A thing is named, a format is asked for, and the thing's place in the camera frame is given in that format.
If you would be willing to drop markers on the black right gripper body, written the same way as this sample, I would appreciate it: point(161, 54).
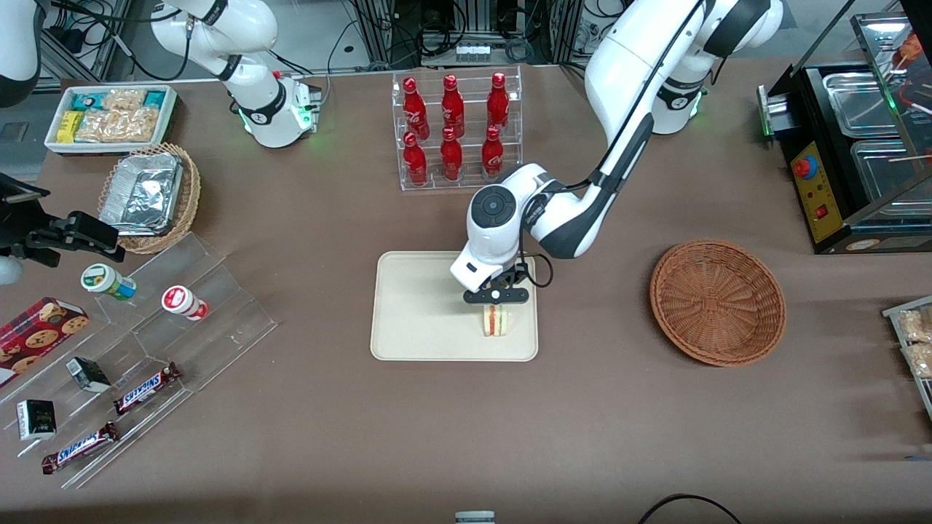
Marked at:
point(16, 221)

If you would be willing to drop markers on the triangular sandwich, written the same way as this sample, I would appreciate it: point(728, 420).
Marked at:
point(496, 322)

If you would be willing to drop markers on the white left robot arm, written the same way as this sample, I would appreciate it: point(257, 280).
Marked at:
point(626, 73)

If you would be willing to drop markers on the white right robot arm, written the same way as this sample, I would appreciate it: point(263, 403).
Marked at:
point(247, 44)

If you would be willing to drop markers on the cream plastic tray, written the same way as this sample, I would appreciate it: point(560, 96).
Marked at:
point(422, 313)

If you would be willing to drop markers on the tan wicker basket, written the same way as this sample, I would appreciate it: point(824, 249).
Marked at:
point(188, 204)

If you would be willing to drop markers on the brown wicker basket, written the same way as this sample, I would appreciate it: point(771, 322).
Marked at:
point(717, 302)

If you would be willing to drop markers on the grey snack tray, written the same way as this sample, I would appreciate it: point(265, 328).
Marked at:
point(894, 311)

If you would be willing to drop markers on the green lid yogurt cup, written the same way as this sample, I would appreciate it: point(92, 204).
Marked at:
point(108, 282)

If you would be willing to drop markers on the aluminium foil container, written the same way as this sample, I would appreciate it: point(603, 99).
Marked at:
point(142, 193)

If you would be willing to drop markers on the red capped drink bottle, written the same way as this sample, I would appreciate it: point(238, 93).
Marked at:
point(184, 302)

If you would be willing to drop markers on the yellow snack packet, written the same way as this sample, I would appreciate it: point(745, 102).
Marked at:
point(68, 126)

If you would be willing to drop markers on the large clear cracker pack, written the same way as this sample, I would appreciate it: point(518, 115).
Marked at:
point(120, 125)

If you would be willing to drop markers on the red cookie box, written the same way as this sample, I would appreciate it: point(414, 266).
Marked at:
point(36, 338)

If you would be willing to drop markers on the clear acrylic bottle rack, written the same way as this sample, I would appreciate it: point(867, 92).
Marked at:
point(470, 182)

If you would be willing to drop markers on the small black box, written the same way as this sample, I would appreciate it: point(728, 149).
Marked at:
point(89, 374)

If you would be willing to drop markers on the teal snack packet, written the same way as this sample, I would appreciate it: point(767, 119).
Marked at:
point(86, 101)
point(154, 97)

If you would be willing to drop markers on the small clear cracker pack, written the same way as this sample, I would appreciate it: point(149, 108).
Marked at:
point(124, 99)

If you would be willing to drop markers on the clear acrylic stepped display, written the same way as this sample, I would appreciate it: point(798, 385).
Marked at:
point(218, 335)

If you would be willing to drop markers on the red cola bottle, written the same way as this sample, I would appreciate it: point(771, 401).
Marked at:
point(415, 164)
point(415, 109)
point(498, 103)
point(493, 157)
point(452, 108)
point(451, 160)

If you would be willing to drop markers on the snickers chocolate bar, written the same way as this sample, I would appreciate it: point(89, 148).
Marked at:
point(145, 388)
point(80, 447)

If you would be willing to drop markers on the white snack bin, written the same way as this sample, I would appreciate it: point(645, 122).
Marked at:
point(171, 109)

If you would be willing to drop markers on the black and white box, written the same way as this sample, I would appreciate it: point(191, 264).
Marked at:
point(36, 420)

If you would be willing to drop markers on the grey device at table edge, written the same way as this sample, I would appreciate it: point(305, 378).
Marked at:
point(475, 517)

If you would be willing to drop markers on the white power strip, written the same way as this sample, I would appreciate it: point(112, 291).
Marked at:
point(472, 52)

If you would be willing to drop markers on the black hot food display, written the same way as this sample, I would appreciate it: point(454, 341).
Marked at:
point(823, 218)

